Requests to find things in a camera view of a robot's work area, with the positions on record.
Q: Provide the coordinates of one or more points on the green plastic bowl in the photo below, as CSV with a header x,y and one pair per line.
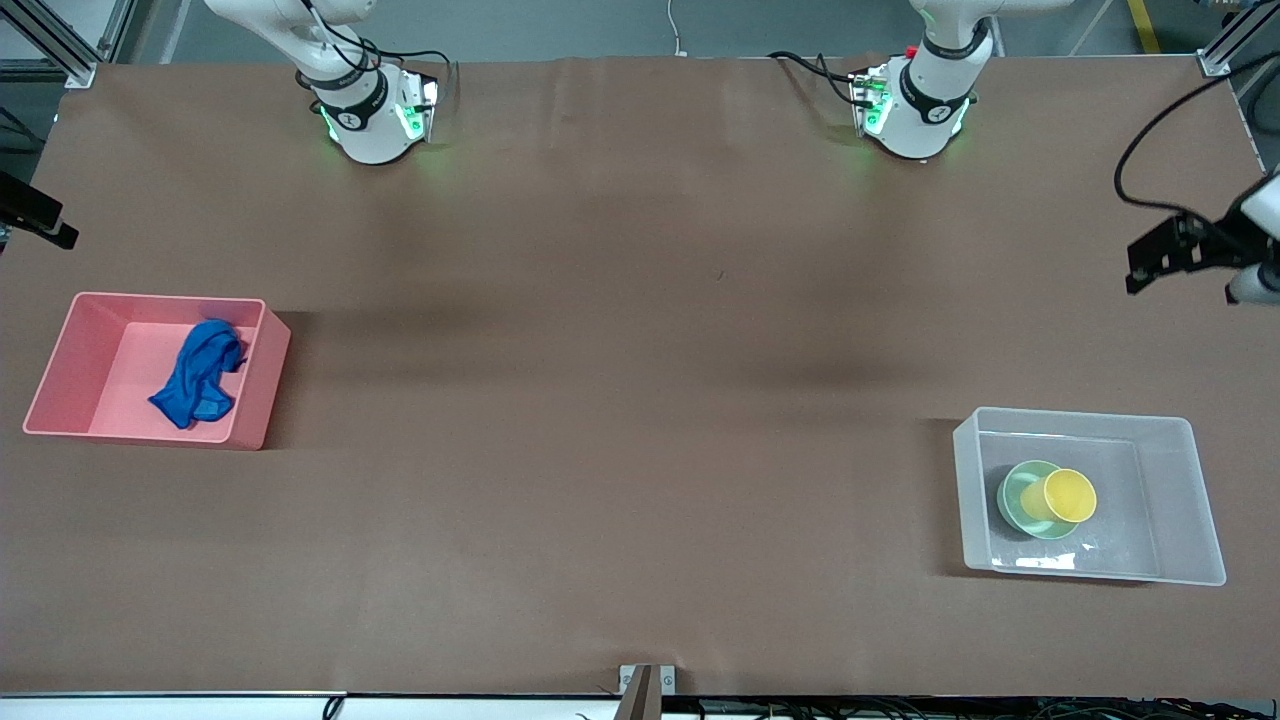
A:
x,y
1015,500

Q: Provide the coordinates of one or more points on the yellow plastic cup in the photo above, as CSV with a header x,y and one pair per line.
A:
x,y
1068,496

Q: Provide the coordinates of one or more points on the blue cloth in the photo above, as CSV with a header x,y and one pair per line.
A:
x,y
200,375

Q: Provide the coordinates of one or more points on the metal table edge bracket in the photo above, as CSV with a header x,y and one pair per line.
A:
x,y
647,690

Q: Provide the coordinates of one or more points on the aluminium frame profile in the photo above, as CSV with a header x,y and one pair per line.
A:
x,y
1235,45
60,45

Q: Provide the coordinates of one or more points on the pink plastic box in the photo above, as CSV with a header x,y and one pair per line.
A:
x,y
110,380

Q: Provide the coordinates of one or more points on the brown paper table cover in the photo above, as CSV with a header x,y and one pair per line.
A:
x,y
640,300

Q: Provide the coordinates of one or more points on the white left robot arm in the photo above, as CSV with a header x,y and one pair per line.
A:
x,y
915,130

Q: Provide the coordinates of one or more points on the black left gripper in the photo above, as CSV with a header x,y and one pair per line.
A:
x,y
1208,246

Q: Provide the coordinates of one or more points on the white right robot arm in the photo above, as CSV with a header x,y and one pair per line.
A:
x,y
365,135

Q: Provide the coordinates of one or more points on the clear plastic box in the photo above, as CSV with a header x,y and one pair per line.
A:
x,y
1180,500

